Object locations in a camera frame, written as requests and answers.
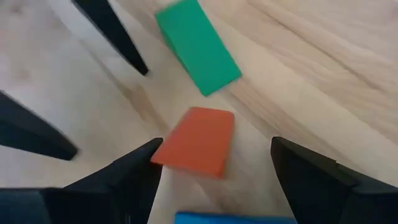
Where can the green triangular block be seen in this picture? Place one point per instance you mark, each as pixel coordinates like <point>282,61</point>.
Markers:
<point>199,46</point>

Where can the blue triangular block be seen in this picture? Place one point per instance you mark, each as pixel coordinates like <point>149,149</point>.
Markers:
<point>230,218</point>

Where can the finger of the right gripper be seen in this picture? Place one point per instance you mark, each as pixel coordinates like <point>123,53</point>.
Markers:
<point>115,34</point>
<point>28,130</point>

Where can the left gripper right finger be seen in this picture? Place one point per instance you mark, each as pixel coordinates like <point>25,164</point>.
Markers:
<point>326,193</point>

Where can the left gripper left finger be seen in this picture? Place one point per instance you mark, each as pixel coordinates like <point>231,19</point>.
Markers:
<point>124,186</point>

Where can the orange triangular block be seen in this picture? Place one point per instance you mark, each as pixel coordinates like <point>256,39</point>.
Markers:
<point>199,143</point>

